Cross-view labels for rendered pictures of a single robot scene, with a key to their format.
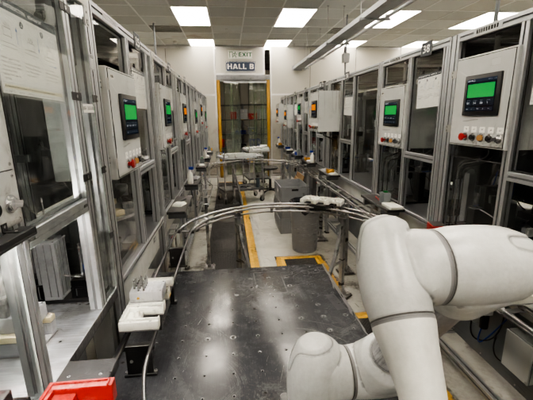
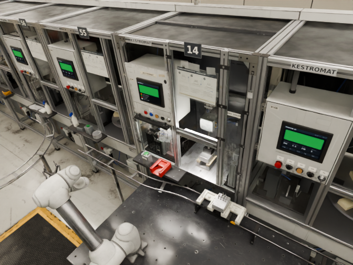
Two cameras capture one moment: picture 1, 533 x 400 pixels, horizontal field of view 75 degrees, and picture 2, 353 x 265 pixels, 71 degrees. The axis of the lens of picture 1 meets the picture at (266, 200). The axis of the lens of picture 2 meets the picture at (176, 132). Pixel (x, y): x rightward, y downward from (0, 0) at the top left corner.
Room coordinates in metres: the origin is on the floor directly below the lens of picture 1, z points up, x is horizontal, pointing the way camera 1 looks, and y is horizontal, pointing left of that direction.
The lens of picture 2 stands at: (1.90, -0.57, 2.51)
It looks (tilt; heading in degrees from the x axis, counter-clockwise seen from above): 37 degrees down; 134
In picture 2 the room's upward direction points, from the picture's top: 5 degrees counter-clockwise
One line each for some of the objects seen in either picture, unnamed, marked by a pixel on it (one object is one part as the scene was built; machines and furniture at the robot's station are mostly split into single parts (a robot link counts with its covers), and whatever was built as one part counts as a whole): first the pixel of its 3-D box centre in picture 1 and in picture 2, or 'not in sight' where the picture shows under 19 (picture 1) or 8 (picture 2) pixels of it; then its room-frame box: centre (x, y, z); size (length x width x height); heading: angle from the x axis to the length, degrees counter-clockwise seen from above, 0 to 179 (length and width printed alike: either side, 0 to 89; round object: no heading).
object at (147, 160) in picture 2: not in sight; (147, 158); (0.52, 0.45, 0.97); 0.08 x 0.08 x 0.12; 6
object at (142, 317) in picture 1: (150, 305); (220, 207); (1.30, 0.49, 0.84); 0.36 x 0.14 x 0.10; 6
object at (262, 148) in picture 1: (256, 166); not in sight; (7.95, 0.21, 0.48); 0.84 x 0.58 x 0.97; 14
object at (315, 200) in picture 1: (321, 203); not in sight; (2.99, -0.49, 0.84); 0.37 x 0.14 x 0.10; 64
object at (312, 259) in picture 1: (306, 274); not in sight; (3.30, -0.41, 0.01); 1.00 x 0.55 x 0.01; 6
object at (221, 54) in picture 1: (239, 60); not in sight; (9.32, 0.62, 2.96); 1.23 x 0.08 x 0.68; 96
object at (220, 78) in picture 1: (244, 127); not in sight; (9.33, 0.55, 1.31); 1.36 x 0.10 x 2.62; 96
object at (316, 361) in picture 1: (316, 370); (126, 236); (0.90, -0.15, 0.85); 0.18 x 0.16 x 0.22; 96
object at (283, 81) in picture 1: (355, 113); not in sight; (9.63, -2.44, 1.65); 4.64 x 0.08 x 3.30; 96
